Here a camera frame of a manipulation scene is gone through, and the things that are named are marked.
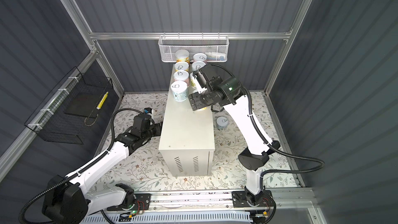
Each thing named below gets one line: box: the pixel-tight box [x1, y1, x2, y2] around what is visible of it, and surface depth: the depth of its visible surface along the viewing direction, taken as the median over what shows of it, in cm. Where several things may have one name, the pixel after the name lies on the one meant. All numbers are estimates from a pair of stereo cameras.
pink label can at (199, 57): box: [192, 52, 208, 63], surface depth 83 cm
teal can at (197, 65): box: [191, 60, 207, 72], surface depth 79 cm
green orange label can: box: [175, 49, 190, 65], surface depth 81 cm
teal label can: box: [170, 80, 189, 103], surface depth 69 cm
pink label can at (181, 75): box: [173, 70, 190, 87], surface depth 74 cm
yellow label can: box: [174, 61, 190, 72], surface depth 78 cm
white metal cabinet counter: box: [158, 96, 216, 178], surface depth 63 cm
